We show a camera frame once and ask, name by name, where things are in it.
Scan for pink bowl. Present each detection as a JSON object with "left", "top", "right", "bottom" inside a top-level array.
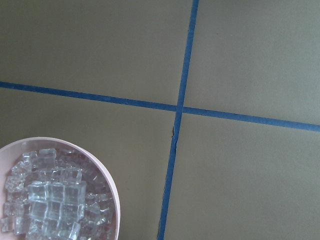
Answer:
[{"left": 0, "top": 136, "right": 121, "bottom": 240}]

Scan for ice cubes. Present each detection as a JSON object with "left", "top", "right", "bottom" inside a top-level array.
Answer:
[{"left": 0, "top": 148, "right": 115, "bottom": 240}]

